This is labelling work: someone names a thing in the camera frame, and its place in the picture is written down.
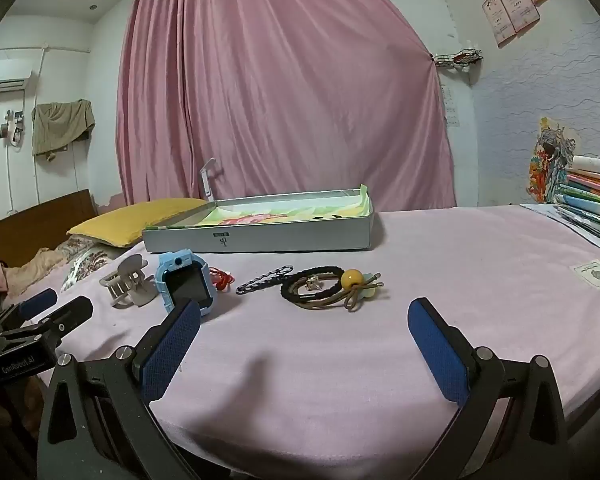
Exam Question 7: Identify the pink curtain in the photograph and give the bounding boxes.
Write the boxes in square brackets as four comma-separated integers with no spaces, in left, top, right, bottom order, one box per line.
[115,0,457,208]

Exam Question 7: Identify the black and white chain clip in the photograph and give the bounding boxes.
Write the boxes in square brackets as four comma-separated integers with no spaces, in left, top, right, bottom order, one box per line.
[236,263,296,295]

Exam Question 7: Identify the grey tray with painted lining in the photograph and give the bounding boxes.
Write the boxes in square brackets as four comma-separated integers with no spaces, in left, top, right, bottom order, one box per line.
[141,184,377,254]

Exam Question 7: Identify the white air conditioner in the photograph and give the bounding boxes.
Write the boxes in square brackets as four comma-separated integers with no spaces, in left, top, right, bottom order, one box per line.
[0,56,33,95]

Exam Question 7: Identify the olive hanging cloth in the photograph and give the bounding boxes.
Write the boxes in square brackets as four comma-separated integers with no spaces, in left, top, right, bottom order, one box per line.
[31,100,96,157]

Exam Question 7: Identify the blue smart watch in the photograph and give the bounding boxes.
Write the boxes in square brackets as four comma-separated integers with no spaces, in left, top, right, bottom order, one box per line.
[154,251,212,320]

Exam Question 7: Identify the wire wall rack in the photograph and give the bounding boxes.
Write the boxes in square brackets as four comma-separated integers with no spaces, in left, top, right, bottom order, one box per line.
[432,49,483,68]

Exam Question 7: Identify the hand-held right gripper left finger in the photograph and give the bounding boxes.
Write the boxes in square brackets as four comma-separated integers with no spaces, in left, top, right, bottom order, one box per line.
[37,297,231,480]

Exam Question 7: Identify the black hair tie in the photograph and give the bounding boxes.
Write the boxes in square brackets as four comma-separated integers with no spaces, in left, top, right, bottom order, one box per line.
[280,266,353,306]

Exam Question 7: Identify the white window handle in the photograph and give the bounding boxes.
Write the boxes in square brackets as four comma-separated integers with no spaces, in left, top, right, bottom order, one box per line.
[201,158,218,202]

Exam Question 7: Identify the brown hair tie yellow bead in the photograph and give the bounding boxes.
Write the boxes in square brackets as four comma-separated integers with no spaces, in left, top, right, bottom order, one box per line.
[286,269,387,313]

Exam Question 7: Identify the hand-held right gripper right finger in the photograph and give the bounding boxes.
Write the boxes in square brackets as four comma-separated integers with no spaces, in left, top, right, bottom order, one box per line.
[407,297,571,480]

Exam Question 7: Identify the yellow pillow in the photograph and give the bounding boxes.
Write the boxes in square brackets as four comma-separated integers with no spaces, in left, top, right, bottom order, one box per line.
[67,197,208,248]

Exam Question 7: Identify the small wall calendar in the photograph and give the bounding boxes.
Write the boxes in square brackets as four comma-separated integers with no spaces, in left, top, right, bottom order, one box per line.
[442,85,462,128]

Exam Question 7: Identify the wooden headboard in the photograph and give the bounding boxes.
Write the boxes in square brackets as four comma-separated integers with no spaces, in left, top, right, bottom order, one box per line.
[0,189,97,268]

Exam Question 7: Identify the floral pillow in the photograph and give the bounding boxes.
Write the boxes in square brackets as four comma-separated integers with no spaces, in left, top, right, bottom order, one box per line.
[60,237,131,293]

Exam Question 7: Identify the colourful hanging bag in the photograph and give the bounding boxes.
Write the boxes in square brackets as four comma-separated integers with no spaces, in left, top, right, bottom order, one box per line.
[527,117,578,204]

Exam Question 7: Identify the grey hair claw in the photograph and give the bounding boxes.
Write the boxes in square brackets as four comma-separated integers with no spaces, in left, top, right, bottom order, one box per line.
[99,255,158,308]

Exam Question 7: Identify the stack of books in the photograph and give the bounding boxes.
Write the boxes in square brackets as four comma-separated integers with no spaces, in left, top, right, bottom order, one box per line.
[522,154,600,261]

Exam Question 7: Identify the pink crumpled blanket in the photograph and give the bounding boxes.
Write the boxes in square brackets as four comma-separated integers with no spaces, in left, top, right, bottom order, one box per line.
[0,241,73,306]

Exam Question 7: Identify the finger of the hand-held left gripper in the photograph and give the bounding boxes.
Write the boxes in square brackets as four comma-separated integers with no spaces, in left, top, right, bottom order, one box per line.
[0,288,59,333]
[0,296,95,358]

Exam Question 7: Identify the pink table cloth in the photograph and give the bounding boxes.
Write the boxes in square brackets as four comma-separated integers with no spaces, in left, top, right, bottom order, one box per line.
[2,204,600,471]

